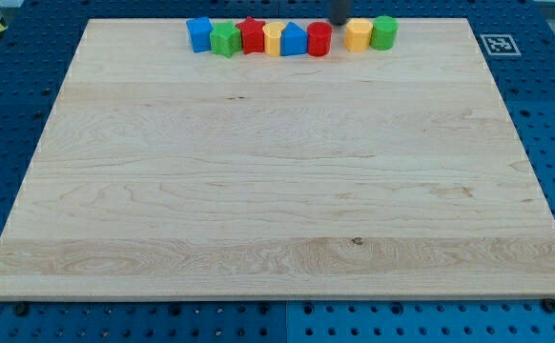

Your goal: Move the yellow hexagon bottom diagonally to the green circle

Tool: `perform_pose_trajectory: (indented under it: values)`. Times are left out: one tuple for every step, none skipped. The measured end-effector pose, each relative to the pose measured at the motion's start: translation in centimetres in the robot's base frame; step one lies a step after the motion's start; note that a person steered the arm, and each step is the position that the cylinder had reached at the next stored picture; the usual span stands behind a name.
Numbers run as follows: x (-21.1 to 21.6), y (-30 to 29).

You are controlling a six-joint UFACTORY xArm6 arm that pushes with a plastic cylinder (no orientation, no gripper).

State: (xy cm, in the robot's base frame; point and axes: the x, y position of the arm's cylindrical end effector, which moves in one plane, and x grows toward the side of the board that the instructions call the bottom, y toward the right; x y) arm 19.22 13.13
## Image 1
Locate yellow hexagon block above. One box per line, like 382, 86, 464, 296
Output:
344, 18, 373, 52

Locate wooden board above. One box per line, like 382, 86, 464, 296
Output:
0, 18, 555, 301

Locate blue triangle block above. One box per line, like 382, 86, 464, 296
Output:
280, 22, 308, 56

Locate yellow heart block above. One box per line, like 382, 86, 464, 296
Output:
262, 21, 286, 57

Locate red star block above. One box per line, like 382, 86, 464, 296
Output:
236, 16, 266, 54

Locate red cylinder block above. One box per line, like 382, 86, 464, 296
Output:
307, 22, 333, 57

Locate green star block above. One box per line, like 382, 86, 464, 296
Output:
210, 21, 242, 58

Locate blue cube block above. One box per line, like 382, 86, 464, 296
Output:
186, 17, 213, 53

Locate green cylinder block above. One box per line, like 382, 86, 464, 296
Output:
370, 15, 399, 50

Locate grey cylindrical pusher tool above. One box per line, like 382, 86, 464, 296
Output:
329, 0, 352, 26

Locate white fiducial marker tag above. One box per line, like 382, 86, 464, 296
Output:
480, 33, 521, 56

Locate black bolt front left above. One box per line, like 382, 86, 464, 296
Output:
12, 302, 30, 316

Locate black bolt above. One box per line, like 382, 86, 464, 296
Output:
12, 302, 30, 316
541, 298, 555, 313

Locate black bolt front right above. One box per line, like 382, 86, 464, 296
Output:
541, 298, 555, 313

